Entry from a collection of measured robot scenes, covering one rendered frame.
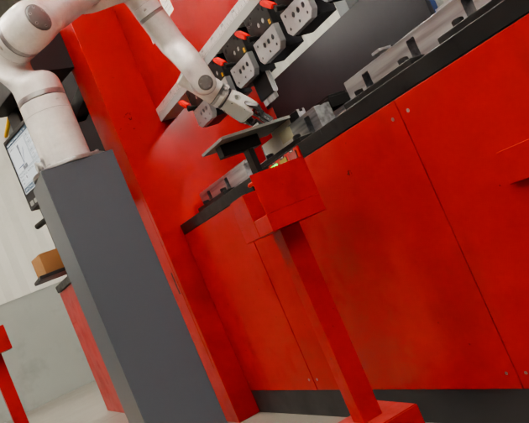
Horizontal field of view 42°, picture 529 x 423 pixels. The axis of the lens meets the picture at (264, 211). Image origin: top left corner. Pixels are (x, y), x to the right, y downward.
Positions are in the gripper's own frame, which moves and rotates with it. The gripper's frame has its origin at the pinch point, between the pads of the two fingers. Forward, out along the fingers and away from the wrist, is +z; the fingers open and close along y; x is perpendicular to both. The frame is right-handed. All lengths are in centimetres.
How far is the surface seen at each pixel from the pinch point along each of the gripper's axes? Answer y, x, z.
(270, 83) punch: -6.5, -10.4, -4.8
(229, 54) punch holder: 4.8, -18.9, -19.9
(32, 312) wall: 685, -6, 1
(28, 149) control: 116, 9, -66
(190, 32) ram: 25, -31, -34
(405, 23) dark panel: -22, -51, 26
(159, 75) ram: 65, -31, -34
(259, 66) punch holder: -6.3, -13.6, -10.8
